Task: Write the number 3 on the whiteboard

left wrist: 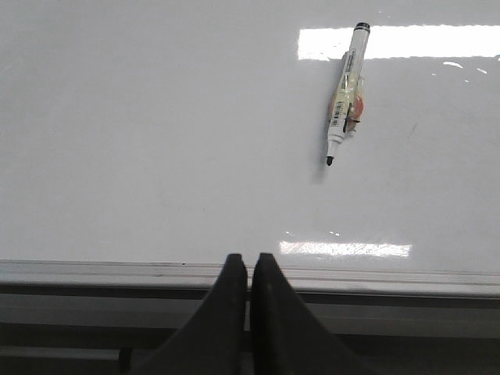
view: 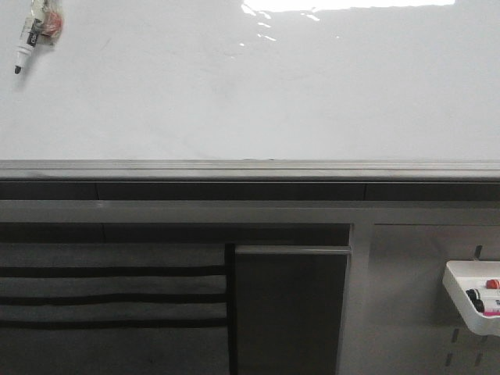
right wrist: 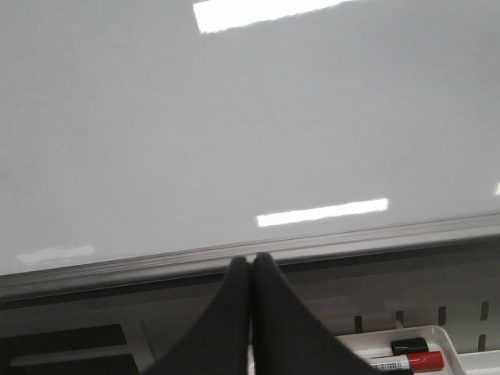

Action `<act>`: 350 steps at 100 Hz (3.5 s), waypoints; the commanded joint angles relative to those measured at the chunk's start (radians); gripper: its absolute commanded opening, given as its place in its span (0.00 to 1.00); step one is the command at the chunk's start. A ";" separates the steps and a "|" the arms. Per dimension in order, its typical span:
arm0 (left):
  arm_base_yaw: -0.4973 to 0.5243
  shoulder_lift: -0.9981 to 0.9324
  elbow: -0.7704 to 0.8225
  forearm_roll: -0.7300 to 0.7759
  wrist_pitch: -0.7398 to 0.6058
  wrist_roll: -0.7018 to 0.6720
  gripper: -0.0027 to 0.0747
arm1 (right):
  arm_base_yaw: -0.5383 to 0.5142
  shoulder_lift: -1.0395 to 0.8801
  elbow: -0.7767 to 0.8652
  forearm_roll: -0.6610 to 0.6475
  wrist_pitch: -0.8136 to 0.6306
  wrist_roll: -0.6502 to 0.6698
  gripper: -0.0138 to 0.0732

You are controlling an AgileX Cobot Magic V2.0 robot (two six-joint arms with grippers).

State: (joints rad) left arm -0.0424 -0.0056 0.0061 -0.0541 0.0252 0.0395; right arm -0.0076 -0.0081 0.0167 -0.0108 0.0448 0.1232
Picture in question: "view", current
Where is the red-capped marker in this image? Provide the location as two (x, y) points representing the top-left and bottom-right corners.
(485, 279), (500, 289)

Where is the black-capped marker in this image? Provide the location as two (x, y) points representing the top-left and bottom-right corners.
(466, 288), (500, 301)

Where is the grey pegboard panel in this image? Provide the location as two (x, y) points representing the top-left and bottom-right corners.
(337, 224), (499, 374)

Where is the white whiteboard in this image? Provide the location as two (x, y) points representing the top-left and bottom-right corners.
(1, 1), (499, 180)

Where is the grey fabric pocket organizer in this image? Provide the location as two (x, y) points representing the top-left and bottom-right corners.
(1, 243), (238, 374)

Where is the dark grey cabinet panel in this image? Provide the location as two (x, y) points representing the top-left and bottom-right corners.
(236, 245), (349, 374)

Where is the white plastic marker tray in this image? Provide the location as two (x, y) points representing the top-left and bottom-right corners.
(442, 261), (499, 337)

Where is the pink-capped marker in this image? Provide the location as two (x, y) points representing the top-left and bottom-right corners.
(473, 298), (500, 316)

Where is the black-tipped white marker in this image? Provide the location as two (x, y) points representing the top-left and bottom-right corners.
(14, 0), (64, 74)

